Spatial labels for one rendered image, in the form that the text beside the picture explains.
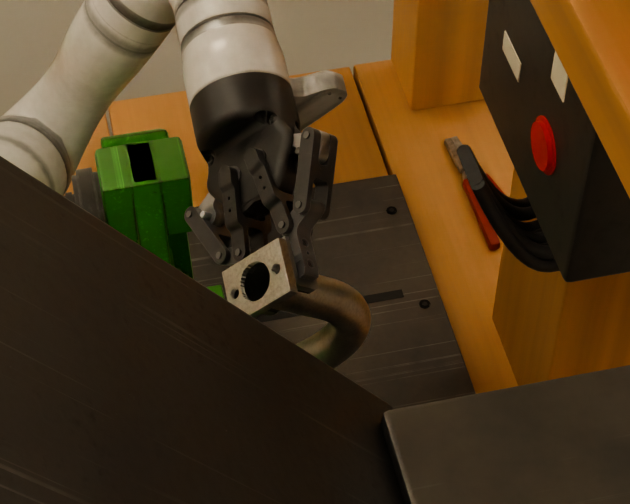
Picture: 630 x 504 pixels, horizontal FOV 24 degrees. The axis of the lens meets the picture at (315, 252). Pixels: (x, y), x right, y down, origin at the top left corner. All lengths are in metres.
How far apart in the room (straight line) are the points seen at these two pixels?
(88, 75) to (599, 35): 0.60
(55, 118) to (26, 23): 1.85
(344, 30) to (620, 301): 1.92
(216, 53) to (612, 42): 0.40
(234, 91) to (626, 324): 0.42
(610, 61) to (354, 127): 0.92
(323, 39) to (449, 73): 1.47
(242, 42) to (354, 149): 0.55
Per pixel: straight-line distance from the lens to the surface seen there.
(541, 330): 1.27
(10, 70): 3.04
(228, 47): 1.03
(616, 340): 1.26
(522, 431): 0.91
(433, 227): 1.49
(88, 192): 1.16
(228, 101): 1.01
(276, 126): 1.00
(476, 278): 1.45
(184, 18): 1.07
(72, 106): 1.28
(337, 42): 3.04
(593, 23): 0.71
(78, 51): 1.20
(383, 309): 1.39
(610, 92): 0.68
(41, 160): 1.28
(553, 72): 0.80
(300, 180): 0.97
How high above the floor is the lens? 1.99
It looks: 49 degrees down
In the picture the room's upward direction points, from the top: straight up
